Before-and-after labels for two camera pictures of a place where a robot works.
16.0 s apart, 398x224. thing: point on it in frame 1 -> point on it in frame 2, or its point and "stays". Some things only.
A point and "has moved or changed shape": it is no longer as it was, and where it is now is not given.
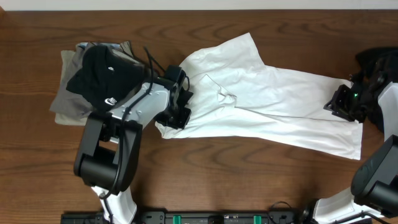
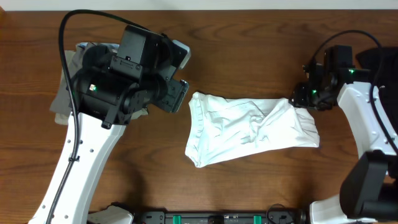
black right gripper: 337,104 -> 300,98
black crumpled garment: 379,68 stays
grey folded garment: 66,102 stays
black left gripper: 181,124 -> 178,93
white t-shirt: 237,98 has moved or changed shape
